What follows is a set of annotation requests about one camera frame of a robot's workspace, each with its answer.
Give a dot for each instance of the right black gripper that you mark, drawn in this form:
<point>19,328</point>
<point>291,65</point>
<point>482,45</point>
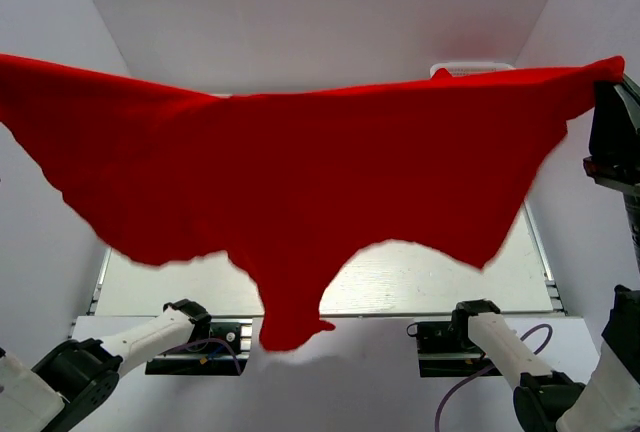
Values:
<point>614,135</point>

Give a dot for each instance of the red t shirt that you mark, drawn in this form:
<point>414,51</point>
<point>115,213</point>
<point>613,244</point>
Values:
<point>292,186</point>

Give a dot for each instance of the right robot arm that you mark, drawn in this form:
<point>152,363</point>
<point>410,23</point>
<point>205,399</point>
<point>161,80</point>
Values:
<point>545,399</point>

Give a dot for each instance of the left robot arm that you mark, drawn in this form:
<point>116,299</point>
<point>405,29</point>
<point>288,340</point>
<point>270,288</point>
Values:
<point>76,377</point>

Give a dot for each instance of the white plastic basket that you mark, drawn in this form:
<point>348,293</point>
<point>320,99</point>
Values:
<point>463,68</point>

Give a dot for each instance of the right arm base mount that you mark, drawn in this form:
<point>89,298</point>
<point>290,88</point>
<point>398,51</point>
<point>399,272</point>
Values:
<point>442,354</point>

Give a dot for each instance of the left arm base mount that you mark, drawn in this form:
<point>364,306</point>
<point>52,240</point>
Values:
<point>222,350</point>

